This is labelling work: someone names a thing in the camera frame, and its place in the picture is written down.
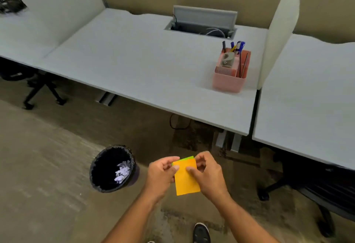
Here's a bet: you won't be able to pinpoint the person's right hand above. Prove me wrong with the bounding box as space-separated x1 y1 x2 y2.
186 151 231 204

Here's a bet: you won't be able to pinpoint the black trash bin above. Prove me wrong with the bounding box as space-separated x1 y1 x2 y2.
89 145 140 193

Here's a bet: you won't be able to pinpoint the white cables in tray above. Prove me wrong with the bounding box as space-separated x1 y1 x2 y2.
205 28 226 38

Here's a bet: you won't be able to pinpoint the white desk divider panel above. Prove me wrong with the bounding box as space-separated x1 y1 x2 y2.
257 0 301 90
19 0 106 47

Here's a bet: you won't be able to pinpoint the person's black shoe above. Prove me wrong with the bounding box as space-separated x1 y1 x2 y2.
192 222 211 243

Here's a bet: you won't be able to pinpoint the person's right forearm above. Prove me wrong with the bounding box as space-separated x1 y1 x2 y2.
211 193 280 243

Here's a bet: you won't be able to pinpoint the orange sticky note pad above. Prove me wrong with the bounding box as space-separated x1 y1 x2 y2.
172 158 201 196

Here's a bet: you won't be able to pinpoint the person's left hand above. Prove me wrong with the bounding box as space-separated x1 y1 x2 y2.
145 156 181 202

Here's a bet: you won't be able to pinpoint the pink desk organizer basket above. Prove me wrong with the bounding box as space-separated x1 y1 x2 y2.
212 48 252 93

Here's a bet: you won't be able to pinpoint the black office chair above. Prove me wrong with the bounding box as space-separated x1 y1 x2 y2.
256 146 355 238
0 57 67 110

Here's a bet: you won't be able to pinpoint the crumpled white paper scraps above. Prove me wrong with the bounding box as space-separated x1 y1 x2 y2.
114 161 131 183

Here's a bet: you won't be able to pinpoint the black floor cable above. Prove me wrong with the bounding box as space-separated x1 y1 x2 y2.
169 113 192 130

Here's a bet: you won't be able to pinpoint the grey desk leg foot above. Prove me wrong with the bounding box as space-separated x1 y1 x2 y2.
215 130 242 153
96 91 117 107

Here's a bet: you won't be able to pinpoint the grey tape dispenser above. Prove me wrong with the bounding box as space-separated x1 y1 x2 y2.
221 52 236 68

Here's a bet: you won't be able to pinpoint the grey cable tray lid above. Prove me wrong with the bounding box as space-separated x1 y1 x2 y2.
173 5 238 30

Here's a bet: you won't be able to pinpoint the person's left forearm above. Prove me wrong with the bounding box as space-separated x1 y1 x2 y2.
101 191 167 243

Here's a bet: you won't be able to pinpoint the thin dark pencil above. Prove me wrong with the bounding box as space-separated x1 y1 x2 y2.
241 52 249 78

